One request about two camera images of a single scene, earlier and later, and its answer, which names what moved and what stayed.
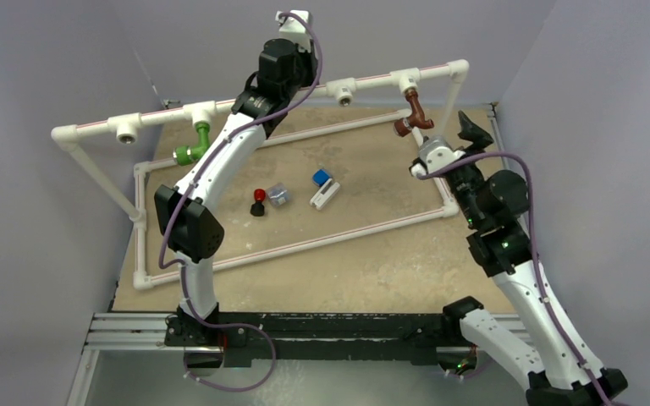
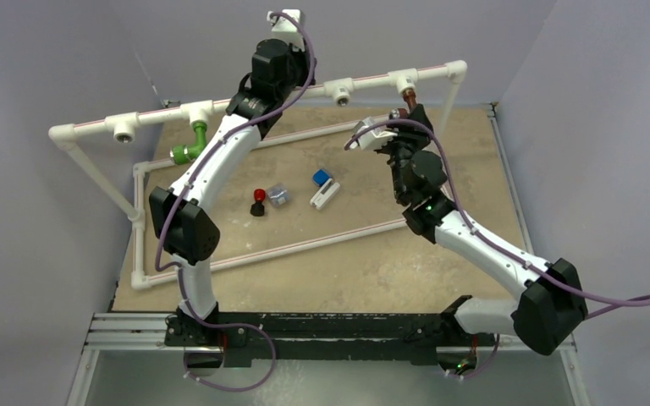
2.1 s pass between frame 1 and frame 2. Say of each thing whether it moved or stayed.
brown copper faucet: moved
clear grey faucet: stayed
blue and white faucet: stayed
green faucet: stayed
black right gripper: moved
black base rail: stayed
